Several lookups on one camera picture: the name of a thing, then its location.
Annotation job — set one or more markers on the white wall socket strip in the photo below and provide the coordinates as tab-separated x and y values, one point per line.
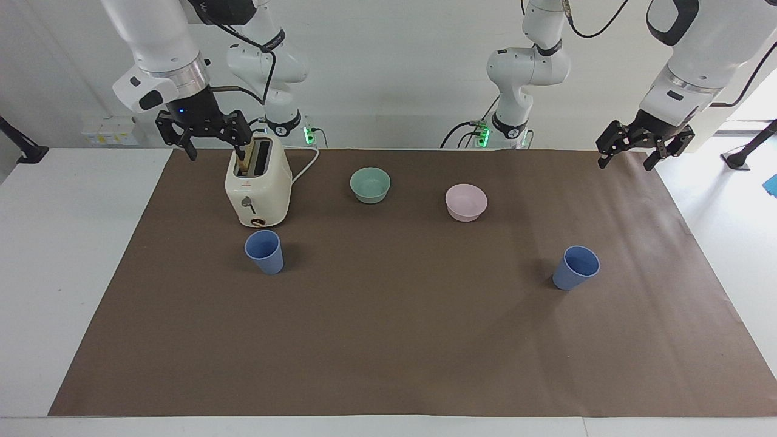
109	130

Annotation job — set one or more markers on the green bowl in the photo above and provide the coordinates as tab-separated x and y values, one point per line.
370	187

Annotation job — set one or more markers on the pink bowl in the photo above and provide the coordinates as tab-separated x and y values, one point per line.
466	205

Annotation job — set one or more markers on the black stand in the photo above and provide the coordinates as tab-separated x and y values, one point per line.
27	152
746	152

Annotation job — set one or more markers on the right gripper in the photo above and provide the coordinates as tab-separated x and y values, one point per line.
193	112

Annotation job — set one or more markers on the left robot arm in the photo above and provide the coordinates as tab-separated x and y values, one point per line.
528	67

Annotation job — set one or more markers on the blue cup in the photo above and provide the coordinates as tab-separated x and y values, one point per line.
570	276
266	258

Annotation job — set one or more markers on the cream toaster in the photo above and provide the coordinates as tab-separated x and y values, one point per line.
261	194

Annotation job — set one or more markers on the toast slice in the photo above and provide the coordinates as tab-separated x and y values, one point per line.
244	159

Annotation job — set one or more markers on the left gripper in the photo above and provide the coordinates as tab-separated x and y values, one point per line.
658	130

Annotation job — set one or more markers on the blue object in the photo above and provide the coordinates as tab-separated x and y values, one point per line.
771	185

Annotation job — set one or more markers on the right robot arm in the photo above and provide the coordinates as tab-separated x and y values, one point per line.
164	36

